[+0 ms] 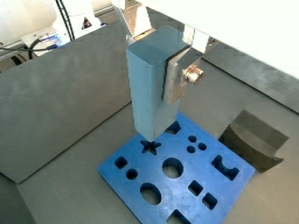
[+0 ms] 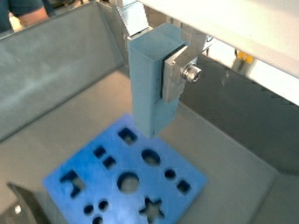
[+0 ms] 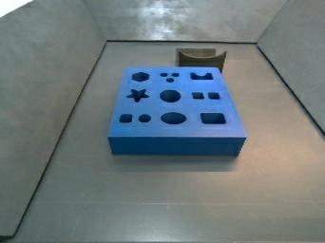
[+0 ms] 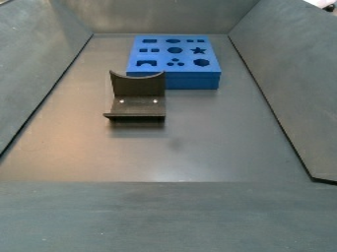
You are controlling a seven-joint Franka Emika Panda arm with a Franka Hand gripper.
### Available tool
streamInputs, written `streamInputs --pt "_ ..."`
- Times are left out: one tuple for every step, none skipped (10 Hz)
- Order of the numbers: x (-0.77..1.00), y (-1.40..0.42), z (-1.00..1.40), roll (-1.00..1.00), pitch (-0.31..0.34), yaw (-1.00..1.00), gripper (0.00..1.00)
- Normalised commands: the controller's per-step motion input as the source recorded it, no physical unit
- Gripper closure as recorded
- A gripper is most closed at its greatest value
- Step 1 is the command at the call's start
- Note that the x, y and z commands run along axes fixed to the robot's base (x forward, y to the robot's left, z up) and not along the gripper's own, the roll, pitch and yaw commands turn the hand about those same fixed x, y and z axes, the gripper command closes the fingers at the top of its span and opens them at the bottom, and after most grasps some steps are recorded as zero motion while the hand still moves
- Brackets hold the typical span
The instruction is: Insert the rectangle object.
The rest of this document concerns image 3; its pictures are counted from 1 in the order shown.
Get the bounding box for dark grey curved holder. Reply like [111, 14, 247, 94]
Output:
[176, 48, 227, 70]

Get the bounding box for blue foam shape-sorter block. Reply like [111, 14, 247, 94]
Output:
[108, 66, 246, 156]

